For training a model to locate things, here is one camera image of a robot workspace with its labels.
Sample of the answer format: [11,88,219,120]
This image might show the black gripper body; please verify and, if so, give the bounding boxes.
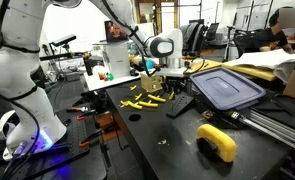
[163,77,188,90]

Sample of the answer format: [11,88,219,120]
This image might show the black hex key holder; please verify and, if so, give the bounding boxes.
[166,93,196,119]

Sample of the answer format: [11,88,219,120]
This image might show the wooden cube box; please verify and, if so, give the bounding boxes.
[140,73,165,94]

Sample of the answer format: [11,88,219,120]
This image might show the teal cup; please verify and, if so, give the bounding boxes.
[144,59,156,70]

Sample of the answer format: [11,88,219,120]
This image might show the yellow wooden desk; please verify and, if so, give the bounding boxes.
[130,54,278,83]

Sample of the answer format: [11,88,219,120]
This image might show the blue plastic bin lid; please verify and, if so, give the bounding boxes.
[189,67,267,112]

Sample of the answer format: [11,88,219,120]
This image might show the white box stand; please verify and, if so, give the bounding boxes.
[101,41,132,79]

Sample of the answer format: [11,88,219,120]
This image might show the yellow rounded plastic object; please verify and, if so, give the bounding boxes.
[196,123,237,164]

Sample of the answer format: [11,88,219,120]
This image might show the black office chair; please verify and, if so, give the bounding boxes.
[205,22,220,43]
[233,29,265,56]

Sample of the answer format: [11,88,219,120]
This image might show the white board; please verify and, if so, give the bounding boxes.
[83,71,142,93]

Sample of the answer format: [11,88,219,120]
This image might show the laptop screen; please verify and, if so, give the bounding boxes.
[104,20,129,43]

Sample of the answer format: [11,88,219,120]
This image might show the black bottle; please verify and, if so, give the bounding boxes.
[82,52,94,77]

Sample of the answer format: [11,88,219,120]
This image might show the black orange clamp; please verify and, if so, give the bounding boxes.
[78,128,105,149]

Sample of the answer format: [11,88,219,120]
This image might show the white paper pile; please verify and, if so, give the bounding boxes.
[221,48,295,84]

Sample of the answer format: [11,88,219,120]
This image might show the seated person black shirt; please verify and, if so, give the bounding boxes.
[257,6,295,54]

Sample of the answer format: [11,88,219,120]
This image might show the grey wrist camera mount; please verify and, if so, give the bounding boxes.
[155,66,191,78]

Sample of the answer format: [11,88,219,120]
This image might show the orange handled tool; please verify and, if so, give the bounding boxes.
[75,111,96,122]

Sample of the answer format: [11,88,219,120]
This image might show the orange handled pliers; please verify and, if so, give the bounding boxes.
[65,105,91,114]

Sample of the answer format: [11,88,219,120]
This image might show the aluminium rail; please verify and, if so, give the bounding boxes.
[230,108,295,151]

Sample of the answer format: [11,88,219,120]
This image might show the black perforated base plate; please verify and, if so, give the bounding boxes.
[0,113,91,180]

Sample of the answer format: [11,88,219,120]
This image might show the black stereo camera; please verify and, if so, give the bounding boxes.
[50,33,77,48]

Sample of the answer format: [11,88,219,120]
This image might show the black camera stand bar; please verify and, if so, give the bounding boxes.
[38,51,85,63]

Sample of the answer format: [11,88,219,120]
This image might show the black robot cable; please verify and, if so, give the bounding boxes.
[0,84,42,180]

